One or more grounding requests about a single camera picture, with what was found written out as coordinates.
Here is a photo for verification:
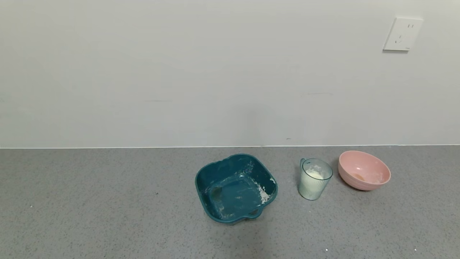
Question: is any white powder heap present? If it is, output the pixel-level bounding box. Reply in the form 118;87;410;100
301;166;329;197

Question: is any clear ribbed plastic cup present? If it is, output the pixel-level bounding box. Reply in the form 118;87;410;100
298;158;333;201

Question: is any teal square plastic tray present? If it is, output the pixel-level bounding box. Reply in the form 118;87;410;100
195;154;278;225

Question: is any white powder residue clump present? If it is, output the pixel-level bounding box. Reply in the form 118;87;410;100
252;176;276;204

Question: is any pink round bowl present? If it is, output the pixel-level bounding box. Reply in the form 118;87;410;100
338;150;391;191

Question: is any white wall power outlet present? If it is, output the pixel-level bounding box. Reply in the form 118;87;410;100
383;17;424;52

